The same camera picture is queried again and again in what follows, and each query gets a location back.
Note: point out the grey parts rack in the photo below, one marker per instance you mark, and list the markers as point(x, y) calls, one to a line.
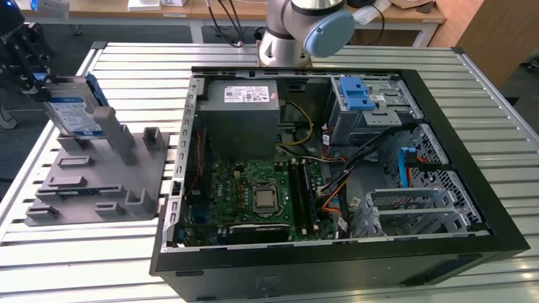
point(105, 176)

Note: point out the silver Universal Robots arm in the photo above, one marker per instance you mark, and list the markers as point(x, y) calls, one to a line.
point(281, 28)

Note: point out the silver optical drive cage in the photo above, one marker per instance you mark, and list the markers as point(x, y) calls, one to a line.
point(379, 126)

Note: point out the green RAM stick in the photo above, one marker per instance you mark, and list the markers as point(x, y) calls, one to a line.
point(77, 191)

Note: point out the wooden cabinet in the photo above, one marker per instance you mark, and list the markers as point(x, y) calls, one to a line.
point(484, 31)

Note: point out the brown cardboard piece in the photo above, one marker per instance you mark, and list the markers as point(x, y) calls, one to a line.
point(412, 4)

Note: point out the silver CPU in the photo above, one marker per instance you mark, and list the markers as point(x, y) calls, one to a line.
point(265, 199)

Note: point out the blue drive latch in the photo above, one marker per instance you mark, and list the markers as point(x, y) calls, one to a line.
point(353, 94)

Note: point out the grey stand foot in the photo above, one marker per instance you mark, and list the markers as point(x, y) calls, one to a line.
point(6, 121)

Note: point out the black graphics card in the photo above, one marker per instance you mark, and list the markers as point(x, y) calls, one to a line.
point(258, 233)

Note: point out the grey power supply unit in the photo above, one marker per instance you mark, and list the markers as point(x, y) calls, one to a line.
point(240, 132)

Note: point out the green Dell motherboard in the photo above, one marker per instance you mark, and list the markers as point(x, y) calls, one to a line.
point(230, 180)

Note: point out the black open PC case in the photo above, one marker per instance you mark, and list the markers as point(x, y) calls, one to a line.
point(294, 274)

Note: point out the black RAM slot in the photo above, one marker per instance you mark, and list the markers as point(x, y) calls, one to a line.
point(310, 195)

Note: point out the black SATA power plug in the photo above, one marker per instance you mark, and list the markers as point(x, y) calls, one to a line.
point(429, 167)

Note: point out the hard disk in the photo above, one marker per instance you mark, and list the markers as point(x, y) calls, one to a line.
point(73, 116)

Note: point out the white box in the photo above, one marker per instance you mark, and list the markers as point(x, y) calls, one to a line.
point(174, 2)
point(142, 4)

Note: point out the wooden desk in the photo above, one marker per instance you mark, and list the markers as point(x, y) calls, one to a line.
point(125, 14)

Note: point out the silver disk bay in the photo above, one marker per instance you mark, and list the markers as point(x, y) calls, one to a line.
point(420, 211)

